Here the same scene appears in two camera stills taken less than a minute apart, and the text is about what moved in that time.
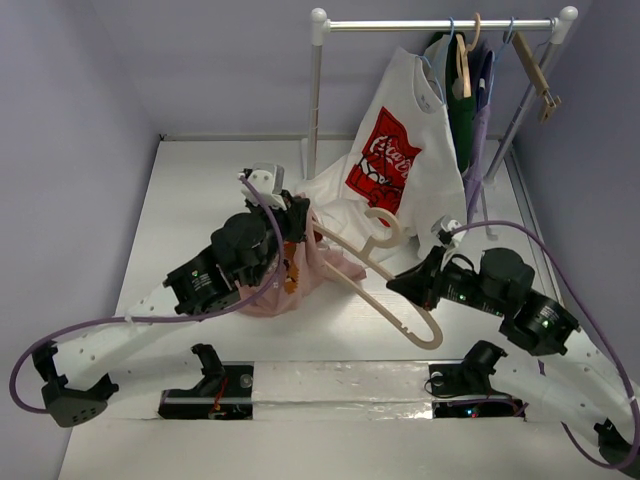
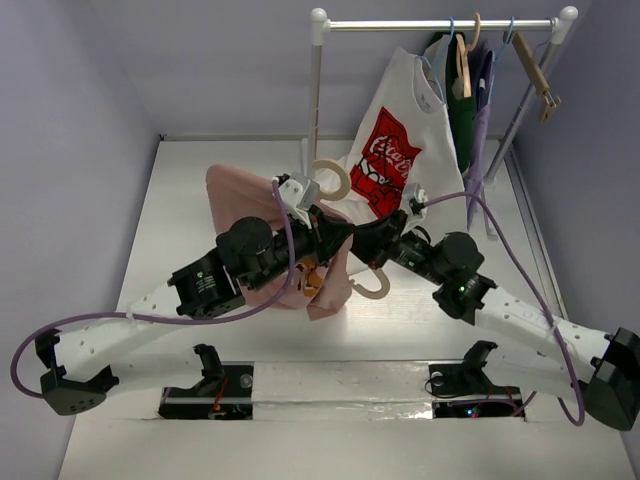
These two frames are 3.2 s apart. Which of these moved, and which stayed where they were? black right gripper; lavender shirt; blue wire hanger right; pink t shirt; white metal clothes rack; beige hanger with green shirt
Moved: black right gripper; pink t shirt
Stayed: lavender shirt; blue wire hanger right; beige hanger with green shirt; white metal clothes rack
